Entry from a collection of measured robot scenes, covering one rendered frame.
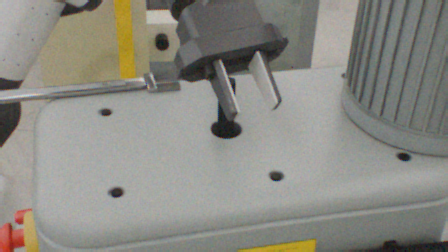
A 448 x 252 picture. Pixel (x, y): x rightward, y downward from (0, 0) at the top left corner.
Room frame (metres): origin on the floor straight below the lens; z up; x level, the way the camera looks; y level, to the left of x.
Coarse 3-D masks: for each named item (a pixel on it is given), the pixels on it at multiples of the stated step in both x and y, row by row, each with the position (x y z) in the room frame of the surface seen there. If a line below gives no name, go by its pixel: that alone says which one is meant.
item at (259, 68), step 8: (256, 56) 0.61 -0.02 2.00; (264, 56) 0.61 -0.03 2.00; (256, 64) 0.61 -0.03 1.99; (264, 64) 0.60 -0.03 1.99; (256, 72) 0.61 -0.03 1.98; (264, 72) 0.59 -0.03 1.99; (256, 80) 0.60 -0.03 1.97; (264, 80) 0.59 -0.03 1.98; (272, 80) 0.59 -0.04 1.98; (264, 88) 0.59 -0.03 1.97; (272, 88) 0.58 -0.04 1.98; (264, 96) 0.59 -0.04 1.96; (272, 96) 0.57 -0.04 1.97; (280, 96) 0.57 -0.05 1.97; (272, 104) 0.57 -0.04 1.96
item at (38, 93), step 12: (156, 72) 0.73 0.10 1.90; (168, 72) 0.73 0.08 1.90; (72, 84) 0.69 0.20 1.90; (84, 84) 0.69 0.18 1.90; (96, 84) 0.69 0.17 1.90; (108, 84) 0.69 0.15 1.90; (120, 84) 0.69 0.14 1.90; (132, 84) 0.70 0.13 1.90; (144, 84) 0.70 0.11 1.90; (156, 84) 0.70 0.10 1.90; (168, 84) 0.70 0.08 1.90; (0, 96) 0.66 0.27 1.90; (12, 96) 0.66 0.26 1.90; (24, 96) 0.66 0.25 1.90; (36, 96) 0.66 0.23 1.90; (48, 96) 0.66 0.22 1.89; (60, 96) 0.67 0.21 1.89
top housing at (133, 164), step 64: (64, 128) 0.61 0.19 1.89; (128, 128) 0.61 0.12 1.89; (192, 128) 0.62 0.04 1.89; (256, 128) 0.62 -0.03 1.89; (320, 128) 0.63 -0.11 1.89; (64, 192) 0.50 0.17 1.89; (128, 192) 0.50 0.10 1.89; (192, 192) 0.51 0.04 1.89; (256, 192) 0.51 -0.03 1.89; (320, 192) 0.52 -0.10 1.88; (384, 192) 0.53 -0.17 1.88
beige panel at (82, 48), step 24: (120, 0) 2.28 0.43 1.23; (144, 0) 2.31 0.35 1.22; (72, 24) 2.24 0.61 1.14; (96, 24) 2.26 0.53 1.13; (120, 24) 2.28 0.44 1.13; (144, 24) 2.31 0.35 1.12; (48, 48) 2.22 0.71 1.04; (72, 48) 2.24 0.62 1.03; (96, 48) 2.26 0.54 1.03; (120, 48) 2.28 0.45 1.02; (144, 48) 2.31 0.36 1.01; (48, 72) 2.21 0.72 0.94; (72, 72) 2.23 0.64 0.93; (96, 72) 2.26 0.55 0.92; (120, 72) 2.28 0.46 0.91; (144, 72) 2.30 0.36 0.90
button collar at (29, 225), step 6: (24, 216) 0.57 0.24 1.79; (30, 216) 0.57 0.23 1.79; (24, 222) 0.56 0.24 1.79; (30, 222) 0.56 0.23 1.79; (24, 228) 0.55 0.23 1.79; (30, 228) 0.55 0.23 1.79; (24, 234) 0.54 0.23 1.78; (30, 234) 0.54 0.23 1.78; (36, 234) 0.55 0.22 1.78; (24, 240) 0.54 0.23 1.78; (30, 240) 0.54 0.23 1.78; (36, 240) 0.54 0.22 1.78; (30, 246) 0.54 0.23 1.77; (36, 246) 0.54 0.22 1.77
